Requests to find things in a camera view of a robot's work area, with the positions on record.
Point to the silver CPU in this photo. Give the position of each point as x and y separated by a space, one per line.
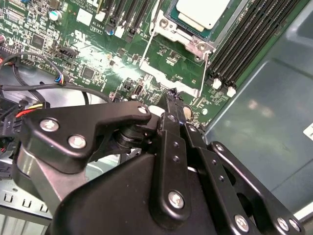
203 9

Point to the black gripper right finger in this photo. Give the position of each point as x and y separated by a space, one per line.
212 176

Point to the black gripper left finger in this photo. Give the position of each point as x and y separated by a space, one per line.
73 117

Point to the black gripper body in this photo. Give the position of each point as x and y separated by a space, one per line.
117 203

